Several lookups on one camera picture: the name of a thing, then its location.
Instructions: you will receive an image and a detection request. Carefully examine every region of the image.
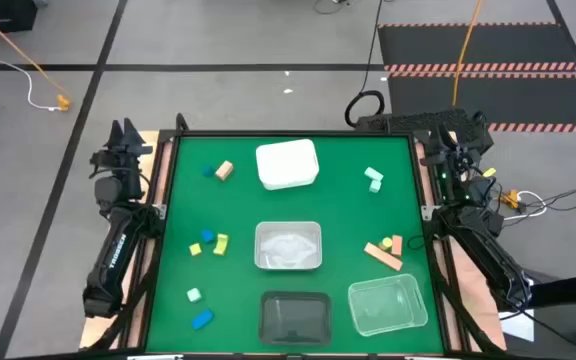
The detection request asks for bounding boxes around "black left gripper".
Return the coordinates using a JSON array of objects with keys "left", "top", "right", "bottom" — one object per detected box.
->
[{"left": 89, "top": 117, "right": 154, "bottom": 179}]

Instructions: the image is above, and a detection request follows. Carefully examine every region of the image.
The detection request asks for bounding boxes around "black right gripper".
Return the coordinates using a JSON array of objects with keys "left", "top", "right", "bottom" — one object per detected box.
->
[{"left": 420, "top": 125, "right": 475, "bottom": 182}]

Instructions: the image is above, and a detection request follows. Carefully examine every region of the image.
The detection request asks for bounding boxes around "pale orange block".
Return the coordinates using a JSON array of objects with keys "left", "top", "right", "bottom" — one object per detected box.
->
[{"left": 214, "top": 160, "right": 235, "bottom": 182}]

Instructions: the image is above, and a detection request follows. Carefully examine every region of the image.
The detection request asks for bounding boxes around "long orange block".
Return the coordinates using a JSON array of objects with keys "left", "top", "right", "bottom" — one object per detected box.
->
[{"left": 363, "top": 242, "right": 404, "bottom": 272}]

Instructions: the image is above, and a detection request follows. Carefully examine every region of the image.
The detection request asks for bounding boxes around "yellow arch block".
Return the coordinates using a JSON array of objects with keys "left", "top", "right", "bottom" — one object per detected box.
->
[{"left": 212, "top": 233, "right": 230, "bottom": 257}]

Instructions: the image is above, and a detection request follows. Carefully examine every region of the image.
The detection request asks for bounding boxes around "long blue block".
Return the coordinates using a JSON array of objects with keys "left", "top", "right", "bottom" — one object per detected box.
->
[{"left": 190, "top": 308, "right": 216, "bottom": 331}]

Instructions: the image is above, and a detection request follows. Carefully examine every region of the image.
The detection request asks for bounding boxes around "yellow power plug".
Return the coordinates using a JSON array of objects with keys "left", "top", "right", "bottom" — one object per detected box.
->
[{"left": 499, "top": 188, "right": 522, "bottom": 210}]

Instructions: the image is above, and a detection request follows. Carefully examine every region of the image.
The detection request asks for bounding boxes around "green table mat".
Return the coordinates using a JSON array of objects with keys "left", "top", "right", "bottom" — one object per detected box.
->
[{"left": 145, "top": 134, "right": 444, "bottom": 354}]

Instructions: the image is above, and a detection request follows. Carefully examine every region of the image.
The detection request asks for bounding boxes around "black hazard-striped floor mat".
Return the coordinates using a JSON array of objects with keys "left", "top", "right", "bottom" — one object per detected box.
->
[{"left": 376, "top": 22, "right": 576, "bottom": 134}]

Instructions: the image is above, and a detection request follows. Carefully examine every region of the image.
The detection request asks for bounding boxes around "white plastic bin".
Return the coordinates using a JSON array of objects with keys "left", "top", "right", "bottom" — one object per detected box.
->
[{"left": 255, "top": 138, "right": 320, "bottom": 192}]

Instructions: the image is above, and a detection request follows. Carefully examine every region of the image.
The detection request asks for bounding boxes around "black box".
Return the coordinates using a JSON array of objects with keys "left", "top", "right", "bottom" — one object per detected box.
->
[{"left": 0, "top": 0, "right": 38, "bottom": 37}]

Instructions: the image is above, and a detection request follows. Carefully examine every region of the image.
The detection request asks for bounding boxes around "clear plastic bin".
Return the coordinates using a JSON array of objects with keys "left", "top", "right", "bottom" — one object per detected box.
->
[
  {"left": 347, "top": 273, "right": 429, "bottom": 337},
  {"left": 253, "top": 220, "right": 324, "bottom": 272}
]

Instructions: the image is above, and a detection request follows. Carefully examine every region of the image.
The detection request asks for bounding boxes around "black bar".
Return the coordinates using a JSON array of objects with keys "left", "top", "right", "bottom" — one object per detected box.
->
[{"left": 530, "top": 271, "right": 576, "bottom": 309}]

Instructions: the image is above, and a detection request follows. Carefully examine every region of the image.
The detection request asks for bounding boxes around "white sheet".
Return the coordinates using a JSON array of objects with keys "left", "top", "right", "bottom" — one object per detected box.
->
[{"left": 498, "top": 277, "right": 537, "bottom": 344}]

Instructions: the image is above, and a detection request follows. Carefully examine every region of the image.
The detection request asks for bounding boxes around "dark translucent plastic bin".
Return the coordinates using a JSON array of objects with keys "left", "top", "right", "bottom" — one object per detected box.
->
[{"left": 258, "top": 290, "right": 333, "bottom": 347}]

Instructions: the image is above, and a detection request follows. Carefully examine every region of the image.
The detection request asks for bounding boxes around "yellow cable with plug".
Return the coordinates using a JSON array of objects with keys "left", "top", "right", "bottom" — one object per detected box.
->
[{"left": 0, "top": 3, "right": 72, "bottom": 113}]

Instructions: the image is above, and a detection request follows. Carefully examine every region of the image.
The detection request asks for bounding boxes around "black coiled floor cable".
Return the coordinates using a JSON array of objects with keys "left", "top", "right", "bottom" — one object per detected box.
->
[{"left": 343, "top": 0, "right": 387, "bottom": 129}]

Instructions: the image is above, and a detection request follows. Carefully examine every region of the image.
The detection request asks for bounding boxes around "orange floor cable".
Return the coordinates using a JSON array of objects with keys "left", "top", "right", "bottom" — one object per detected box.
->
[{"left": 451, "top": 0, "right": 484, "bottom": 109}]

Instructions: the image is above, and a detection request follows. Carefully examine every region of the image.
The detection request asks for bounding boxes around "white floor cable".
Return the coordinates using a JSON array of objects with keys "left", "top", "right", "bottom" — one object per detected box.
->
[{"left": 0, "top": 0, "right": 62, "bottom": 112}]

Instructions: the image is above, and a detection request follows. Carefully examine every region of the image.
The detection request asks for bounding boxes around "white looped cable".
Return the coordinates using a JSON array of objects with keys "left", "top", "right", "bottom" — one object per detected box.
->
[{"left": 516, "top": 190, "right": 548, "bottom": 221}]

